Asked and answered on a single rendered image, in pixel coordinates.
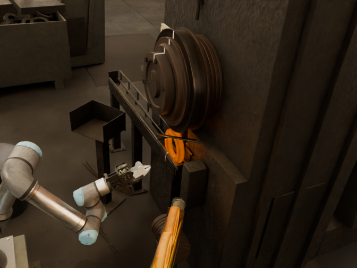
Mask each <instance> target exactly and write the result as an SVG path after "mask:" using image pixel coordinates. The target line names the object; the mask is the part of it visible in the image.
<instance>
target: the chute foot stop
mask: <svg viewBox="0 0 357 268"><path fill-rule="evenodd" d="M108 75H109V77H110V78H111V79H112V80H113V81H114V83H118V80H117V78H118V71H109V72H108Z"/></svg>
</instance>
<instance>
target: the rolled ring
mask: <svg viewBox="0 0 357 268"><path fill-rule="evenodd" d="M165 134H166V135H170V136H177V137H181V134H180V133H177V132H175V131H173V130H172V129H167V130H166V132H165ZM174 141H175V144H176V154H175V152H174V149H173V144H172V138H166V139H165V147H166V150H167V151H168V152H169V154H170V156H171V157H172V159H173V160H174V162H175V163H176V164H177V163H181V162H182V161H183V160H184V154H185V151H184V143H183V141H182V140H178V139H174Z"/></svg>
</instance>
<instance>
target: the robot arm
mask: <svg viewBox="0 0 357 268"><path fill-rule="evenodd" d="M41 157H42V151H41V150H40V148H39V147H38V146H37V145H36V144H34V143H32V142H29V141H22V142H19V143H18V144H17V145H16V146H14V149H13V150H12V152H11V153H10V155H9V156H8V158H7V159H6V161H5V162H4V163H3V165H2V167H1V172H0V174H1V180H2V182H1V185H0V236H1V234H2V232H3V230H4V228H5V226H6V225H7V223H8V221H9V220H10V218H11V216H12V212H13V208H12V206H13V204H14V202H15V200H16V198H18V199H19V200H26V201H28V202H29V203H31V204H32V205H34V206H35V207H37V208H39V209H40V210H42V211H43V212H45V213H47V214H48V215H50V216H51V217H53V218H54V219H56V220H58V221H59V222H61V223H62V224H64V225H65V226H67V227H68V228H70V229H71V230H73V231H75V232H76V233H78V234H79V240H80V243H82V244H84V245H92V244H94V243H95V242H96V240H97V236H98V234H99V228H100V224H101V222H102V221H104V220H105V218H106V217H107V212H106V209H105V207H104V206H103V204H102V202H101V200H100V199H99V198H100V197H101V196H103V195H105V194H108V193H110V191H113V188H114V189H115V190H117V191H120V192H122V193H124V194H126V195H128V196H132V195H133V194H134V192H133V189H132V187H130V186H129V185H132V184H135V183H137V182H139V181H140V180H141V179H142V178H143V177H144V176H145V175H146V174H147V173H148V171H149V170H150V169H151V166H150V165H145V166H143V165H142V164H141V163H140V162H139V161H138V162H136V163H135V166H134V167H132V168H131V169H129V168H128V165H127V164H126V163H125V162H123V163H121V164H123V165H121V164H119V165H121V166H119V165H117V166H115V172H113V173H111V174H109V175H107V174H106V173H105V174H104V178H101V179H99V180H97V181H94V182H92V183H90V184H88V185H86V186H84V187H81V188H79V189H77V190H76V191H74V192H73V197H74V200H75V202H76V204H77V205H78V206H84V207H85V208H86V210H87V212H86V215H85V216H84V215H83V214H81V213H80V212H78V211H77V210H75V209H74V208H73V207H71V206H70V205H68V204H67V203H65V202H63V201H62V200H61V199H59V198H58V197H56V196H55V195H53V194H52V193H50V192H49V191H48V190H46V189H45V188H43V187H42V186H40V185H39V184H38V181H37V180H36V179H35V178H33V177H32V175H33V173H34V171H35V169H36V167H37V165H38V163H39V161H40V160H41ZM118 166H119V167H118ZM132 174H133V176H134V177H132ZM112 187H113V188H112ZM6 266H7V257H6V255H5V253H4V252H3V251H2V250H0V268H6Z"/></svg>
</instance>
